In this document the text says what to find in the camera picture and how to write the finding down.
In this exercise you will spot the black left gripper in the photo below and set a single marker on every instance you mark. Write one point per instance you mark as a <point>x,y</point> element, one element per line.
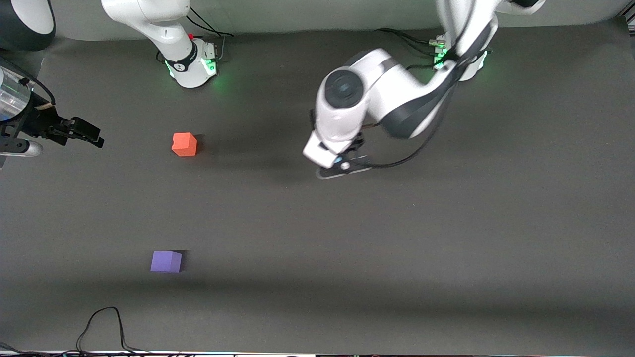
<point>358,141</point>

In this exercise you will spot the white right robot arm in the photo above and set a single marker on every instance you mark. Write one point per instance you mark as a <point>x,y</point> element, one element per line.
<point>168,29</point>

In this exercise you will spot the orange foam block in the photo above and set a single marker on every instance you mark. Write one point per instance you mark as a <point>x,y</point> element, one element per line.
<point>184,144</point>

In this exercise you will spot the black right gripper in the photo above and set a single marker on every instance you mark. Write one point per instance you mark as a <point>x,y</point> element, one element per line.
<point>41,124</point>

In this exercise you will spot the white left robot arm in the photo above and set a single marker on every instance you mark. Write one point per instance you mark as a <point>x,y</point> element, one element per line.
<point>347,89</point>

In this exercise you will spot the purple foam block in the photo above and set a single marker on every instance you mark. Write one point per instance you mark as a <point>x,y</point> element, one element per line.
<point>166,262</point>

